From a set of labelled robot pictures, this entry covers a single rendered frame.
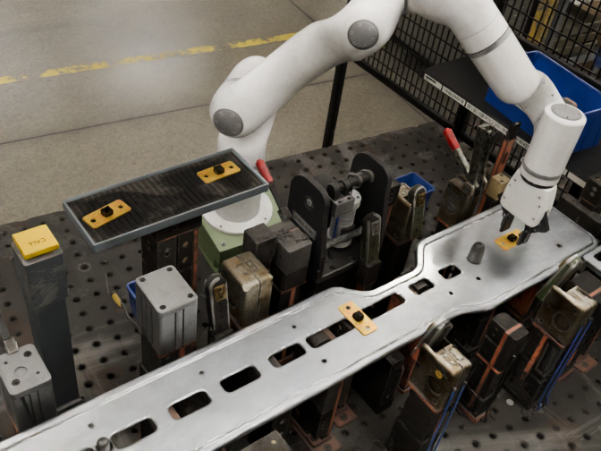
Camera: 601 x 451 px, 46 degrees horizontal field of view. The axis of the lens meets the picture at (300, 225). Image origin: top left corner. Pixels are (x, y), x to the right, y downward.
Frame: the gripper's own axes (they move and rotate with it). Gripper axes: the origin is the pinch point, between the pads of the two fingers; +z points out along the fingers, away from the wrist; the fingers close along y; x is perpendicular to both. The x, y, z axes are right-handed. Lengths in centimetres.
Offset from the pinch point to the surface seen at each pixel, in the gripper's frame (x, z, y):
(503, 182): 6.8, -3.5, -11.0
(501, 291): -14.8, 3.1, 10.0
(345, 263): -36.1, 6.7, -15.6
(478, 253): -13.6, 0.0, 1.2
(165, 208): -72, -13, -30
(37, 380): -104, -2, -13
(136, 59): 40, 102, -270
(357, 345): -51, 3, 5
